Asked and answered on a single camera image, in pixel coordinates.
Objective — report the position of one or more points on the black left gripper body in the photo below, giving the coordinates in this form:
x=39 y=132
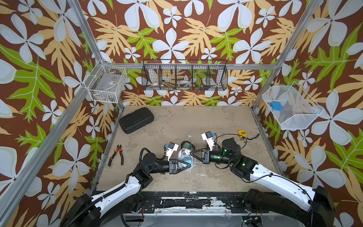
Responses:
x=170 y=167

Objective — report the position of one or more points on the white mesh basket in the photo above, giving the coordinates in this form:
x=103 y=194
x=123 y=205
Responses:
x=300 y=110

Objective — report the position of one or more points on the blue object in basket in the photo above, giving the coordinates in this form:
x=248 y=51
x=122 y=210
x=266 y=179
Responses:
x=276 y=106

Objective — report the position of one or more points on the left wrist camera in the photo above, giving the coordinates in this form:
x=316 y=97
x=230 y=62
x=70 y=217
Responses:
x=170 y=149

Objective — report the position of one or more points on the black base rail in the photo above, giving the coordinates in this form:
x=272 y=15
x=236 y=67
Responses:
x=149 y=202

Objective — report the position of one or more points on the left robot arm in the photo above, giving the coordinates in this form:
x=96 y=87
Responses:
x=88 y=211

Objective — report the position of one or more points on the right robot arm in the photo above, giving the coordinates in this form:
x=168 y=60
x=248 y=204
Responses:
x=313 y=207

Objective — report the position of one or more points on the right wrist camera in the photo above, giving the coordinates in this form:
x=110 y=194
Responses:
x=208 y=137

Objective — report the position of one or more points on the teal charger plug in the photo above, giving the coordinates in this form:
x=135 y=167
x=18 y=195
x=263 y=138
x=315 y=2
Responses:
x=186 y=164

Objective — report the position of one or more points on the black hard plastic case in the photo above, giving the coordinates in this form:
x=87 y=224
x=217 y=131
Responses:
x=136 y=120

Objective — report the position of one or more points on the aluminium frame post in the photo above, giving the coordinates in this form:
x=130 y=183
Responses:
x=87 y=33

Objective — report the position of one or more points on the yellow tape measure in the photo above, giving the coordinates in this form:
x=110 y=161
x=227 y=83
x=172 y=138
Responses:
x=242 y=133

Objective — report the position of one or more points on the white wire basket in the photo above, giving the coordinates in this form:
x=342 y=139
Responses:
x=105 y=83

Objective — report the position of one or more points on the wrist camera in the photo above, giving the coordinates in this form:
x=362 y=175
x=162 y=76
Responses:
x=170 y=149
x=208 y=137

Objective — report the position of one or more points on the black wire basket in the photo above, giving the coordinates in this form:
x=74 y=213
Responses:
x=175 y=74

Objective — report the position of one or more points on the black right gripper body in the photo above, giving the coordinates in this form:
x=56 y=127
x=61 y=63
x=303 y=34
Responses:
x=207 y=161

